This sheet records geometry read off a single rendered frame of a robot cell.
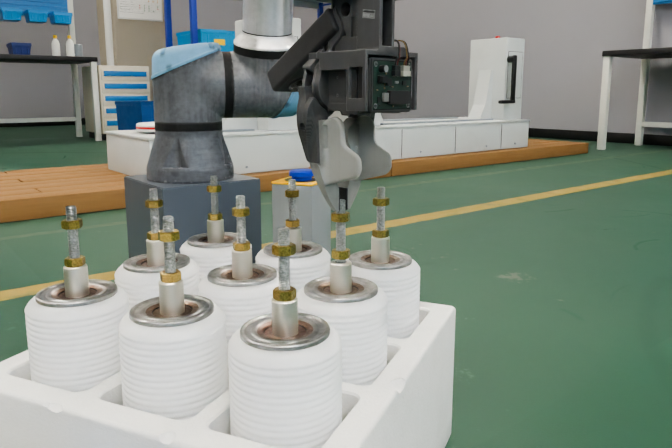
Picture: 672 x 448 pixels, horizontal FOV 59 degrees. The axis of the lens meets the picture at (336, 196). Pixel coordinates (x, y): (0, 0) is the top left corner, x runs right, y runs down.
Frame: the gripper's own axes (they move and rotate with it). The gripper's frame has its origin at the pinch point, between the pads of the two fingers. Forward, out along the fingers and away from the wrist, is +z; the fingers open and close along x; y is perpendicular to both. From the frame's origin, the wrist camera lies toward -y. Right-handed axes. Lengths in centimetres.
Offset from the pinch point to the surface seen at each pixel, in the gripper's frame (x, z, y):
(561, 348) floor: 58, 35, -2
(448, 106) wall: 534, 6, -365
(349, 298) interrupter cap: -1.9, 9.3, 3.8
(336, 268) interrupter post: -1.0, 7.1, 1.1
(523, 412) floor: 32.9, 34.8, 4.5
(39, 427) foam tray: -25.8, 19.3, -11.4
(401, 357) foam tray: 4.2, 16.8, 5.4
